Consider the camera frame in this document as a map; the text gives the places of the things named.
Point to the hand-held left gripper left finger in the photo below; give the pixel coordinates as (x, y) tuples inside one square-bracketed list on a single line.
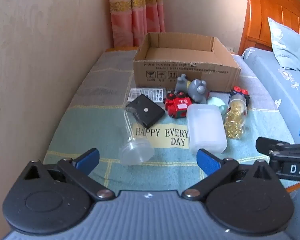
[(88, 158)]

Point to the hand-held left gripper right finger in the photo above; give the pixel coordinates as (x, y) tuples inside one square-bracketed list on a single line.
[(207, 161)]

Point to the white plastic box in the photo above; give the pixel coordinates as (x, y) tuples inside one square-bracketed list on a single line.
[(205, 130)]

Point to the clear bottle of yellow capsules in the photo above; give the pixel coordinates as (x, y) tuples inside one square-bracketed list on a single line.
[(233, 122)]

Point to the clear plastic cup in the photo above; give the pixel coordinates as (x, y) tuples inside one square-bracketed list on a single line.
[(136, 152)]

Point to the black toy block red buttons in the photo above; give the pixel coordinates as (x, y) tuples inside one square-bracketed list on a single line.
[(237, 93)]

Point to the red toy train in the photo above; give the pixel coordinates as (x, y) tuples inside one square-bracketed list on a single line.
[(177, 106)]

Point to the brown cardboard box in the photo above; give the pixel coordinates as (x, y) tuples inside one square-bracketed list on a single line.
[(160, 70)]

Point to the checked printed blanket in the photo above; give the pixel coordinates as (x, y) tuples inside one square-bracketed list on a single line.
[(95, 120)]

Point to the blue patterned bed sheet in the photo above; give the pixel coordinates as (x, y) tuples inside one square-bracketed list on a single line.
[(277, 87)]

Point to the mint egg-shaped case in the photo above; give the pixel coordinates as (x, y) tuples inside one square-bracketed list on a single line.
[(216, 101)]

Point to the grey rubber toy figure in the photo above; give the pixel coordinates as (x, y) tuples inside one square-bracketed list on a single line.
[(197, 90)]

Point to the white labelled packet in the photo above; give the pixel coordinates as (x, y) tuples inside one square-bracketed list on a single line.
[(155, 93)]

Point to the blue patterned pillow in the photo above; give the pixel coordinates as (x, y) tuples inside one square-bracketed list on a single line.
[(292, 47)]

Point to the wooden bed headboard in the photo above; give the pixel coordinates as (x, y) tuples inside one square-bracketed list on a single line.
[(265, 12)]

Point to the pink patterned curtain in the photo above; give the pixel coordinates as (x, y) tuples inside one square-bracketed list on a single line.
[(137, 12)]

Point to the white wall socket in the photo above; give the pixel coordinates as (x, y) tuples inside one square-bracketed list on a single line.
[(230, 49)]

